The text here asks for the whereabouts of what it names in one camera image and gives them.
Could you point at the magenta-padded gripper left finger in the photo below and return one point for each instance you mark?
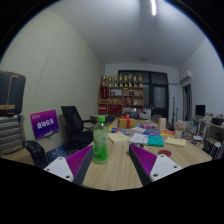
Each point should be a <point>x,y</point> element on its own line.
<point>78,160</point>

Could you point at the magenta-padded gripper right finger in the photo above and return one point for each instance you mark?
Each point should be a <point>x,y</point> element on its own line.
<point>145,160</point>

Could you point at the green drink bottle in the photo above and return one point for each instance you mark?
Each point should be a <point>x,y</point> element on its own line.
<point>100,143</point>

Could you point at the flat round red coaster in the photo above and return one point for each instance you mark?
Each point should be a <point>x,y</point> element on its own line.
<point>164,153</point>

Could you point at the teal book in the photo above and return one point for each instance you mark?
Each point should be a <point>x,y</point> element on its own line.
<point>155,141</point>

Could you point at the white printed booklet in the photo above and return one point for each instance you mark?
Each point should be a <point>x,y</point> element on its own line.
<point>138,138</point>

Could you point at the small yellow notebook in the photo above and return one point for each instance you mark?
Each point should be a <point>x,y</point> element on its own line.
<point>118,137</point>

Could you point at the large yellow notebook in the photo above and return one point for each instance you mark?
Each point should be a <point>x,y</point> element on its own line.
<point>175,142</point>

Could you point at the red and yellow booklet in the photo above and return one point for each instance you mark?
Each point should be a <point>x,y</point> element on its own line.
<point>167,132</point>

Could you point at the black office chair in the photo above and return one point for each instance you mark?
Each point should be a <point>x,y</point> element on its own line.
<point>73,121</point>

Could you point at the small orange carton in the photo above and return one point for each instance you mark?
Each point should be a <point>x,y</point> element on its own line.
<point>162,123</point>

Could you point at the blue colourful magazine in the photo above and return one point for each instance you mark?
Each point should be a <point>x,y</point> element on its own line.
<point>116,130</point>

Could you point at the black mesh chair back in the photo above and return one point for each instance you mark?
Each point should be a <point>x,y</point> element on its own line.
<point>36,153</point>

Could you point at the yellow gift box red ribbon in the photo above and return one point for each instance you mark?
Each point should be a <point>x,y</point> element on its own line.
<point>123,123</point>

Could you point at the potted pink flower plant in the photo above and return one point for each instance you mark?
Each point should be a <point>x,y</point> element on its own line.
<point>180,126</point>

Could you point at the purple sign board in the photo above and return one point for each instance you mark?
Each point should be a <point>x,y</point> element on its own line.
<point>44,124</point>

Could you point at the wooden shelf unit with trophies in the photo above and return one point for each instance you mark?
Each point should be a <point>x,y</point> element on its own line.
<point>121,100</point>

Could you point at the dark glass door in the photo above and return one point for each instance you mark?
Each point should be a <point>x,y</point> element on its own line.
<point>159,96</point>

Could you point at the grey ribbed suitcase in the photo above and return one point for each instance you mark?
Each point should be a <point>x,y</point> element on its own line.
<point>10,135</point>

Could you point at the white round stool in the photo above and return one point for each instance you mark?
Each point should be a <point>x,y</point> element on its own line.
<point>218,146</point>

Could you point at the black computer monitor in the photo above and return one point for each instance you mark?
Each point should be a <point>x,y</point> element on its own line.
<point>200,110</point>

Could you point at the wooden side desk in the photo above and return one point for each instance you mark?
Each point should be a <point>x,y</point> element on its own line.
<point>215,127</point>

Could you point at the black box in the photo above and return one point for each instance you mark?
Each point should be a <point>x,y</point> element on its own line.
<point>218,121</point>

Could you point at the white air conditioner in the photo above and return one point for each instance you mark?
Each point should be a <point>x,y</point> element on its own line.
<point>186,76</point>

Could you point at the dark suitcase with tan trim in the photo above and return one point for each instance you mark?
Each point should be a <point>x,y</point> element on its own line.
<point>11,93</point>

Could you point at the ceiling tube light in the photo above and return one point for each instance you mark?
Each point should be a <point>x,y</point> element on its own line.
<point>153,7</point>

